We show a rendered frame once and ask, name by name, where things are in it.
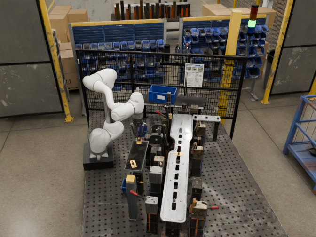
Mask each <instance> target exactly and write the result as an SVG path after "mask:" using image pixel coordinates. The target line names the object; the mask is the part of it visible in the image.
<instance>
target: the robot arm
mask: <svg viewBox="0 0 316 237"><path fill-rule="evenodd" d="M116 79H117V73H116V71H115V70H114V69H104V70H101V71H98V72H97V73H95V74H92V75H90V76H85V77H84V78H83V84H84V86H85V87H86V88H88V89H90V90H92V91H95V92H100V93H102V95H103V104H104V110H105V117H106V121H105V122H104V126H103V129H101V128H96V129H94V130H93V131H92V132H91V134H90V138H89V141H90V159H92V158H97V160H100V158H107V157H108V154H107V147H108V144H109V143H110V142H111V141H113V140H115V139H116V138H118V137H119V136H120V135H121V134H122V133H123V131H124V126H123V124H122V123H121V122H120V121H123V120H125V119H127V118H129V117H130V116H132V117H133V120H134V121H133V123H130V126H131V127H132V131H133V134H135V137H137V141H138V133H137V127H139V128H140V141H141V137H142V134H144V130H145V126H146V123H144V122H143V119H142V118H143V109H144V99H143V95H142V94H141V93H139V92H134V93H132V95H131V97H130V99H129V101H128V102H127V103H114V99H113V91H112V88H113V86H114V82H115V80H116ZM133 124H134V125H135V126H136V129H135V131H134V127H133ZM142 124H143V131H142V129H141V126H142Z"/></svg>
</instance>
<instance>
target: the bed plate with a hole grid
mask: <svg viewBox="0 0 316 237"><path fill-rule="evenodd" d="M146 116H148V118H142V119H143V122H144V123H146V126H148V127H147V134H150V133H151V128H152V126H153V125H154V124H162V119H163V118H164V117H163V116H161V115H159V114H146ZM105 121H106V117H105V111H98V110H90V115H89V130H88V131H89V132H88V143H90V141H89V138H90V134H91V132H92V131H93V130H94V129H96V128H101V129H103V126H104V122H105ZM133 121H134V120H133V117H132V116H130V117H129V118H127V119H125V120H123V121H120V122H121V123H122V124H123V126H124V131H123V133H122V134H121V135H120V136H119V137H118V138H116V139H115V140H113V141H112V145H113V160H114V167H112V168H103V169H95V170H86V180H85V194H84V196H85V198H84V209H83V226H82V227H83V229H82V237H161V232H162V231H165V221H162V220H161V219H160V210H161V208H158V210H157V217H158V235H154V234H151V233H146V224H147V214H146V210H145V201H144V200H143V199H142V198H140V197H136V198H137V213H139V215H138V220H137V221H130V220H128V218H129V212H128V200H127V194H125V193H123V192H122V188H121V185H122V182H123V179H126V178H127V176H128V175H133V172H126V171H124V168H125V164H126V160H127V157H128V154H129V151H130V148H131V145H132V141H133V140H137V137H135V134H133V131H132V127H131V126H130V123H133ZM203 122H204V125H206V133H205V144H204V154H203V161H202V169H201V173H202V176H200V177H202V181H203V189H202V194H201V200H200V201H206V202H207V207H212V206H218V207H219V209H207V216H206V222H205V231H204V235H205V236H204V237H289V236H288V235H287V233H286V231H285V229H284V228H283V227H282V224H281V223H280V222H279V220H278V218H277V216H276V214H275V212H274V211H273V209H272V207H271V206H270V204H269V203H268V201H267V199H266V197H265V196H264V194H263V193H262V191H261V189H260V187H259V185H258V184H257V182H256V180H255V179H254V177H253V176H252V174H251V172H250V171H249V169H248V167H247V165H246V163H245V162H244V160H243V159H242V157H241V156H240V153H239V152H238V150H237V148H236V147H235V145H234V143H233V141H232V140H231V138H230V136H229V135H228V133H227V131H226V130H225V128H224V126H223V125H222V123H221V122H220V124H219V127H218V134H217V139H219V141H220V142H210V140H209V138H213V131H214V122H209V121H203ZM194 137H195V135H194V134H193V135H192V140H191V141H190V148H189V168H188V189H187V210H186V221H185V222H183V223H180V233H183V234H184V237H188V235H187V234H188V233H187V232H188V230H189V228H190V222H191V218H190V217H189V200H191V192H192V177H190V173H191V171H192V165H193V162H191V158H192V157H193V154H191V150H192V147H193V139H194Z"/></svg>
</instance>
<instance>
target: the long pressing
mask: <svg viewBox="0 0 316 237"><path fill-rule="evenodd" d="M181 122H182V125H181ZM180 127H181V128H182V133H180V132H179V129H180ZM192 134H193V116H192V115H188V114H173V116H172V123H171V129H170V137H171V138H172V139H173V140H175V146H174V150H172V151H170V152H169V153H168V158H167V165H166V175H165V182H164V189H163V196H162V204H161V210H160V219H161V220H162V221H166V222H176V223H183V222H185V221H186V210H187V189H188V168H189V148H190V141H191V140H192ZM179 135H182V138H179ZM178 141H181V144H178ZM178 146H181V153H183V156H180V163H179V164H177V163H176V158H177V155H174V152H177V149H178ZM176 165H179V171H176V170H175V168H176ZM175 173H177V174H179V176H178V180H176V179H174V178H175ZM175 182H177V183H178V187H177V189H174V183H175ZM173 192H177V199H176V202H173ZM172 203H176V210H172Z"/></svg>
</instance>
